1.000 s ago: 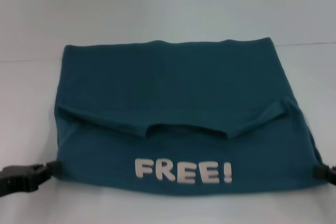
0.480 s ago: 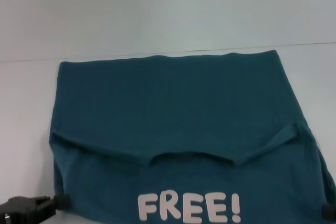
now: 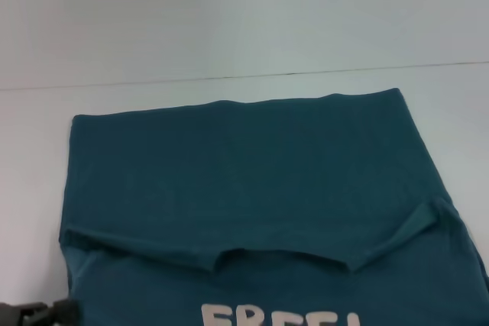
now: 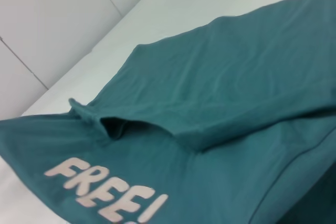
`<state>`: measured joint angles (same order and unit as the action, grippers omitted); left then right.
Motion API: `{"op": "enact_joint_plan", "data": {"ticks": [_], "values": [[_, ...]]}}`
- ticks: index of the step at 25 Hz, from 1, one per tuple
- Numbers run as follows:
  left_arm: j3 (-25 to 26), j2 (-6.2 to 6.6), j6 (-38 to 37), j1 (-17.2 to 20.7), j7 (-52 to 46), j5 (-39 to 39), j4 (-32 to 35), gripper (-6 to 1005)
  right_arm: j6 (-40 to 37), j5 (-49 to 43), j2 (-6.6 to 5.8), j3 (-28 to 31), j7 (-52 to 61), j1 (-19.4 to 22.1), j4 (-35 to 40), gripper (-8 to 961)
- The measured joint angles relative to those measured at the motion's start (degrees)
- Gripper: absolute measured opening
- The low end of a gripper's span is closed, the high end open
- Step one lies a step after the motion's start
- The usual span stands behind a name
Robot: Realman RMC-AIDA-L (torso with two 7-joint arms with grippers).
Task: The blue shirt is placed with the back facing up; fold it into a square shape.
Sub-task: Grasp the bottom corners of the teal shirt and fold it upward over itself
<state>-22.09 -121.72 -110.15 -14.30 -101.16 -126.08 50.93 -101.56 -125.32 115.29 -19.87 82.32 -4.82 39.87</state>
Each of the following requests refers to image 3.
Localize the blue shirt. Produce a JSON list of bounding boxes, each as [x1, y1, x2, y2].
[[57, 87, 489, 326]]

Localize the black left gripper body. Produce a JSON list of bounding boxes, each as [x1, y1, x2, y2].
[[0, 302, 50, 326]]

